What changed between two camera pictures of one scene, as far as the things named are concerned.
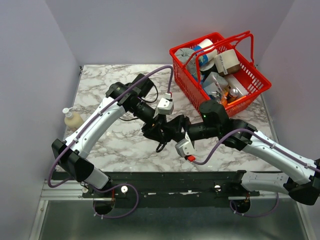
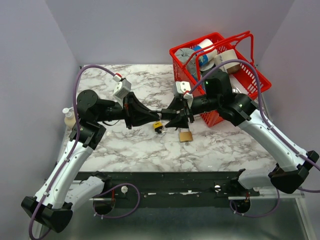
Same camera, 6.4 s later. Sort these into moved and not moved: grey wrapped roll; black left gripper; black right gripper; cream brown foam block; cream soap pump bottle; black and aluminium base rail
Moved: black right gripper; black left gripper
Not moved: black and aluminium base rail; cream soap pump bottle; cream brown foam block; grey wrapped roll
